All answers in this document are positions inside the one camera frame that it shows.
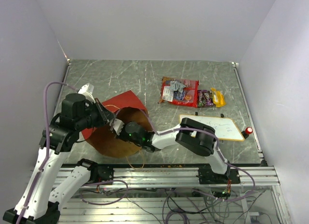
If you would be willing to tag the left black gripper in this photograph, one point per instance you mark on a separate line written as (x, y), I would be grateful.
(105, 114)

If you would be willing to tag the red paper bag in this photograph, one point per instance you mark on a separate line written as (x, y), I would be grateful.
(128, 107)

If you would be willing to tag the silver green snack wrapper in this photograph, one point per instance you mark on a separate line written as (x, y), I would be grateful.
(177, 86)

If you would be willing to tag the red candy bag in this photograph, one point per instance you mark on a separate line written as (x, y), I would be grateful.
(187, 98)

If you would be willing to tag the brown purple chocolate pack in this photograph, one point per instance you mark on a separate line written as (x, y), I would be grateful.
(204, 99)

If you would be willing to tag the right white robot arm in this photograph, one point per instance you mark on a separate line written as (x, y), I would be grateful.
(197, 137)

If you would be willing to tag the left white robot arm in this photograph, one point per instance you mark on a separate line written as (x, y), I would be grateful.
(40, 203)

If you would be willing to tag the small whiteboard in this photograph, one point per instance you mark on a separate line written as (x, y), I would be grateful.
(225, 128)

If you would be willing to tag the red emergency stop button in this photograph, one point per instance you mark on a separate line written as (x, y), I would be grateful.
(247, 132)

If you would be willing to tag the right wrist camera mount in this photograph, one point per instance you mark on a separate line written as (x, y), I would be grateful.
(116, 126)

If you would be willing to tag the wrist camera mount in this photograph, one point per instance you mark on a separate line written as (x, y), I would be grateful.
(116, 126)
(87, 91)

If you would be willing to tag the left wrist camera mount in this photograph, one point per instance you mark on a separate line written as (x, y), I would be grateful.
(87, 91)

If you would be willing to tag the aluminium rail frame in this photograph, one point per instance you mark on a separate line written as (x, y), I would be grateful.
(194, 177)

